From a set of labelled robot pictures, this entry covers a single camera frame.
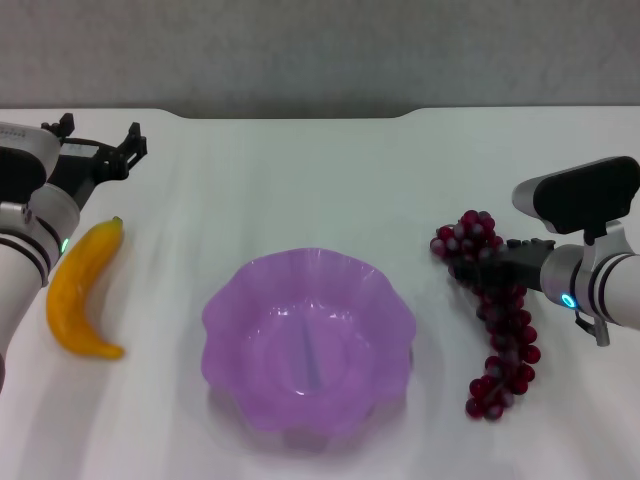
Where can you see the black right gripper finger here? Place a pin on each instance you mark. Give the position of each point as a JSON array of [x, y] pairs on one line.
[[470, 272]]

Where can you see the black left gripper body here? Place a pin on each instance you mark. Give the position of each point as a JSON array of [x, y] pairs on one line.
[[80, 167]]

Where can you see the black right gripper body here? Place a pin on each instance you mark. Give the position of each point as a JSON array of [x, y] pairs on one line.
[[520, 270]]

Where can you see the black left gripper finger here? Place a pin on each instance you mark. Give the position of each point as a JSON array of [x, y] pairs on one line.
[[132, 147], [64, 126]]

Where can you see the red grape bunch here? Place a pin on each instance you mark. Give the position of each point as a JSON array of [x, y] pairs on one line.
[[505, 335]]

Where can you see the yellow plastic banana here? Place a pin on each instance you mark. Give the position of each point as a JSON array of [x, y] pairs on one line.
[[70, 290]]

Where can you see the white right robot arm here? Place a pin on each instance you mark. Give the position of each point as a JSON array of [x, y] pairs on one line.
[[615, 290]]

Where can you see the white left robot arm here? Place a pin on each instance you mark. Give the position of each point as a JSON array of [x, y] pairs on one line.
[[20, 270]]

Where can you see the purple wavy plastic bowl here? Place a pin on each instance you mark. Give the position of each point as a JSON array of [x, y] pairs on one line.
[[280, 350]]

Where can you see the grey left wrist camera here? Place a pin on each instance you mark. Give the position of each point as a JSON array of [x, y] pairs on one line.
[[25, 140]]

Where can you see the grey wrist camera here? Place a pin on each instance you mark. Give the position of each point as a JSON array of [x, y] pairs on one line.
[[580, 200], [25, 140]]

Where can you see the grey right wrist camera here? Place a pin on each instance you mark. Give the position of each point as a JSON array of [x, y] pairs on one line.
[[580, 200]]

